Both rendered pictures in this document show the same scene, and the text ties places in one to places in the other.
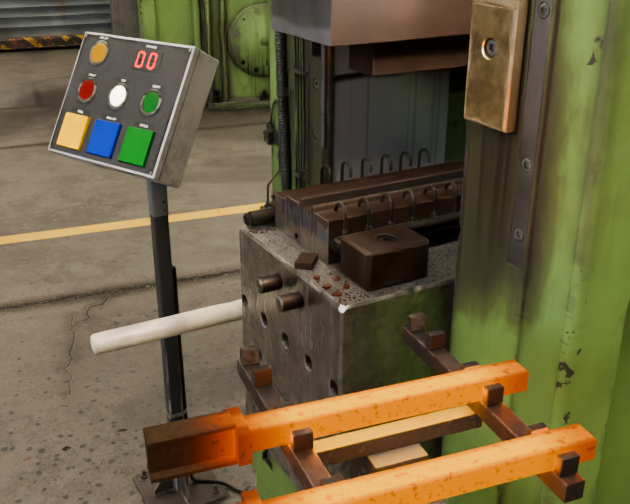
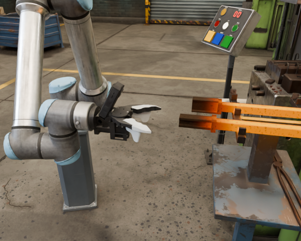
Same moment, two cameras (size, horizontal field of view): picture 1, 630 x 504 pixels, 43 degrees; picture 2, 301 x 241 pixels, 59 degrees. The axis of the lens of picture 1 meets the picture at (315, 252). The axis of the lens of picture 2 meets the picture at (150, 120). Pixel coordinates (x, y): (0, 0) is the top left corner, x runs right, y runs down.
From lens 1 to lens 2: 23 cm
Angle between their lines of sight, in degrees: 29
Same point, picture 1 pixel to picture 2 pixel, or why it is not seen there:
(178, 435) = (201, 99)
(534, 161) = not seen: outside the picture
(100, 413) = (200, 130)
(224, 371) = not seen: hidden behind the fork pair
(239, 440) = (218, 105)
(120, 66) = (229, 16)
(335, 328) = (272, 102)
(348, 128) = not seen: outside the picture
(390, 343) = not seen: hidden behind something
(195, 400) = (230, 135)
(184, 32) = (265, 21)
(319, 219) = (278, 68)
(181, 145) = (241, 43)
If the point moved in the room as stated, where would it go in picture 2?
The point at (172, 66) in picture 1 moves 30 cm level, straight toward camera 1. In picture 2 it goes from (244, 16) to (239, 23)
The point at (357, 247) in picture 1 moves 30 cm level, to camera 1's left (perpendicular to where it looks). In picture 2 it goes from (288, 77) to (222, 66)
